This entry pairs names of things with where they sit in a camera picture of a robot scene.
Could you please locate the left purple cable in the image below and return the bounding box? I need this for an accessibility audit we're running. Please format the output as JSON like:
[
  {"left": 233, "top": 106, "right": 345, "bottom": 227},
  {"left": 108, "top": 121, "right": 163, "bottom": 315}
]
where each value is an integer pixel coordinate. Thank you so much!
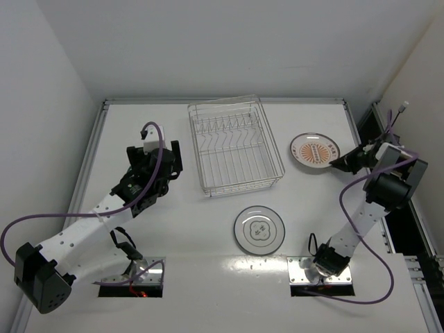
[{"left": 0, "top": 121, "right": 167, "bottom": 286}]

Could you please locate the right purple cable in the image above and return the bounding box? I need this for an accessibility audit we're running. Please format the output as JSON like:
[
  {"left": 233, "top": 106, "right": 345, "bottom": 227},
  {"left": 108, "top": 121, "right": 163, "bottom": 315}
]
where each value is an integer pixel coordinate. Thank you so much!
[{"left": 305, "top": 109, "right": 420, "bottom": 305}]

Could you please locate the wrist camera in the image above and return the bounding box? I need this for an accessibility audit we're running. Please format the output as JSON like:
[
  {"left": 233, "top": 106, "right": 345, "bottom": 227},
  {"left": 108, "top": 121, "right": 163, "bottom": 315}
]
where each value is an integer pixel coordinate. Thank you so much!
[
  {"left": 375, "top": 142, "right": 405, "bottom": 167},
  {"left": 141, "top": 125, "right": 166, "bottom": 155}
]

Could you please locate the purple cable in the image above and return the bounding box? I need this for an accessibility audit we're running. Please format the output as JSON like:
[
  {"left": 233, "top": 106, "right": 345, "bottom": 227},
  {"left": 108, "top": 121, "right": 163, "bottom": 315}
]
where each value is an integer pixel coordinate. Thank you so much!
[
  {"left": 0, "top": 121, "right": 167, "bottom": 286},
  {"left": 305, "top": 109, "right": 420, "bottom": 305}
]

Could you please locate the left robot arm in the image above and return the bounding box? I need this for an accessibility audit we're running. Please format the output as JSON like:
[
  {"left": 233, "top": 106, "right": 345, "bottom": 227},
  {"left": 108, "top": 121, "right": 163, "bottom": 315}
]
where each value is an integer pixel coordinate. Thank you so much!
[{"left": 14, "top": 140, "right": 183, "bottom": 314}]

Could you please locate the wire dish rack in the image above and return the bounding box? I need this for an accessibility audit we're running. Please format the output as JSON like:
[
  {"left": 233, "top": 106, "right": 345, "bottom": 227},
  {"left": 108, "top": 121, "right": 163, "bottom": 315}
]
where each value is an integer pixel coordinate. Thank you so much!
[{"left": 187, "top": 95, "right": 285, "bottom": 197}]

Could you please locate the right black base cable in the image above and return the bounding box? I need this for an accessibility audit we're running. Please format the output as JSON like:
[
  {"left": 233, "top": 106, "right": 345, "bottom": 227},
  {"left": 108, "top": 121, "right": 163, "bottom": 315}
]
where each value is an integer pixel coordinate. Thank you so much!
[{"left": 307, "top": 232, "right": 322, "bottom": 264}]

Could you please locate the metal base plate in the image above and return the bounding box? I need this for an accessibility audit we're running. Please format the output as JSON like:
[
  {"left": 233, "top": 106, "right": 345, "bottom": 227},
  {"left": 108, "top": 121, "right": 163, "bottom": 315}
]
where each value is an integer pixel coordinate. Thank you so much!
[
  {"left": 96, "top": 257, "right": 166, "bottom": 287},
  {"left": 287, "top": 257, "right": 352, "bottom": 287}
]

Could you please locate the black wall cable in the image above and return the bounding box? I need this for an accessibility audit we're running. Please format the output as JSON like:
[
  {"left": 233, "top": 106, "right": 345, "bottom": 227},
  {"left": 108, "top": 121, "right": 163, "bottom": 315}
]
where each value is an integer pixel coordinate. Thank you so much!
[{"left": 384, "top": 101, "right": 410, "bottom": 139}]

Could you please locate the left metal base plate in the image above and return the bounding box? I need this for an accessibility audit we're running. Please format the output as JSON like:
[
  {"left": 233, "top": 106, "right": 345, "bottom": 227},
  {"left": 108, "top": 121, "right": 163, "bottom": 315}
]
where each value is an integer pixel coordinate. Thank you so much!
[{"left": 96, "top": 257, "right": 166, "bottom": 287}]

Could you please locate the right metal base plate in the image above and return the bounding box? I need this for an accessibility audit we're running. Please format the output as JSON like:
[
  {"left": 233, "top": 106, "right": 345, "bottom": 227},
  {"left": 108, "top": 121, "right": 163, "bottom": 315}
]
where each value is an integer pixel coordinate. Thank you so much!
[{"left": 287, "top": 257, "right": 352, "bottom": 287}]

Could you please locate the left black base cable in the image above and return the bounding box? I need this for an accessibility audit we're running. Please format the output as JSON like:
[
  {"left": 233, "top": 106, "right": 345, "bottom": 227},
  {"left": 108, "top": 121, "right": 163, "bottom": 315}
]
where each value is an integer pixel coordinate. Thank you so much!
[{"left": 109, "top": 227, "right": 144, "bottom": 261}]

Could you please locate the black rimmed white plate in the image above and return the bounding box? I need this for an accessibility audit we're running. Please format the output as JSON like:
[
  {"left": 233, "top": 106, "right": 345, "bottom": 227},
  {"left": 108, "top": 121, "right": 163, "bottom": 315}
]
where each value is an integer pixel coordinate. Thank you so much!
[{"left": 233, "top": 205, "right": 286, "bottom": 256}]

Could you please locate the orange sunburst plate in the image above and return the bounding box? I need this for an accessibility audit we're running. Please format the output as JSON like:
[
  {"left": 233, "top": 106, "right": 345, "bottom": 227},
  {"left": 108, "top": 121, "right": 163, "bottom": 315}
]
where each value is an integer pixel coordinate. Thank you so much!
[{"left": 289, "top": 133, "right": 341, "bottom": 174}]

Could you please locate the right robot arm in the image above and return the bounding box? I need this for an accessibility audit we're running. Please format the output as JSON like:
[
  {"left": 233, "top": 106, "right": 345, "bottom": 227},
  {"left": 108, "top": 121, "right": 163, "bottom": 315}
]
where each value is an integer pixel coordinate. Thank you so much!
[{"left": 313, "top": 139, "right": 428, "bottom": 277}]

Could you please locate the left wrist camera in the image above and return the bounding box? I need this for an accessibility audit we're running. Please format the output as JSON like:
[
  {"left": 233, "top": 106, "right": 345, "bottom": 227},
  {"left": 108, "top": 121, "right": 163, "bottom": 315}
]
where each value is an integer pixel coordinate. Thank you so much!
[{"left": 141, "top": 125, "right": 166, "bottom": 155}]

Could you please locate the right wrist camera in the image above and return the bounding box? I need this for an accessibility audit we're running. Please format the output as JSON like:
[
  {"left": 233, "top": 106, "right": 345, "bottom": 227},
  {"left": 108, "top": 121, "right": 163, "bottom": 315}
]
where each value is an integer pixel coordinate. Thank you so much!
[{"left": 375, "top": 142, "right": 405, "bottom": 167}]

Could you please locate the black base cable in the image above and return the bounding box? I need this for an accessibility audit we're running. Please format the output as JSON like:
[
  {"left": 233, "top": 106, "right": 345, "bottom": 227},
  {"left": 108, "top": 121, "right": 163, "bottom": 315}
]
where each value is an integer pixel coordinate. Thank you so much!
[
  {"left": 109, "top": 227, "right": 144, "bottom": 261},
  {"left": 307, "top": 232, "right": 322, "bottom": 264}
]

